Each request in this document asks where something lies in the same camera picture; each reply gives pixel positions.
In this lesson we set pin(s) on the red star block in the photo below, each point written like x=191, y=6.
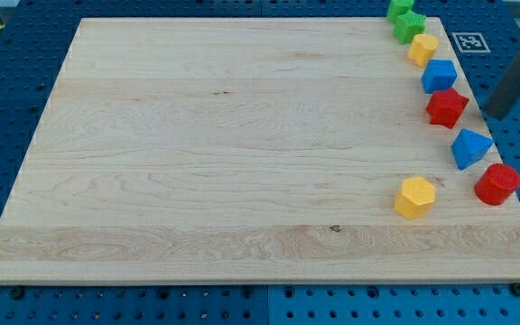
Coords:
x=445, y=107

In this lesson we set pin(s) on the wooden board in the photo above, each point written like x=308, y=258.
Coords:
x=216, y=151

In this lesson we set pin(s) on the red cylinder block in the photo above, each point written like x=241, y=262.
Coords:
x=497, y=184

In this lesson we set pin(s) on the blue triangle block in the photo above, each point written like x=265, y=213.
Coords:
x=469, y=147

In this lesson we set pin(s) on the yellow hexagon block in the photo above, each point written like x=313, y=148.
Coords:
x=415, y=197

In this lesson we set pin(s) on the blue cube block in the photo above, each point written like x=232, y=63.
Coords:
x=438, y=75

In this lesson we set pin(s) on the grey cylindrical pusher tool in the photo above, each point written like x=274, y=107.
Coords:
x=506, y=93

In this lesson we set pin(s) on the yellow heart block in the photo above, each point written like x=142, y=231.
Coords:
x=422, y=49

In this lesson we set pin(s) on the green cylinder block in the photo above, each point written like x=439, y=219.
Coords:
x=396, y=8

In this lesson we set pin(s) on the white fiducial marker tag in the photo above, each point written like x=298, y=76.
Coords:
x=470, y=42

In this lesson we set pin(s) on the green star block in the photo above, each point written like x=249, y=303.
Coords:
x=408, y=25

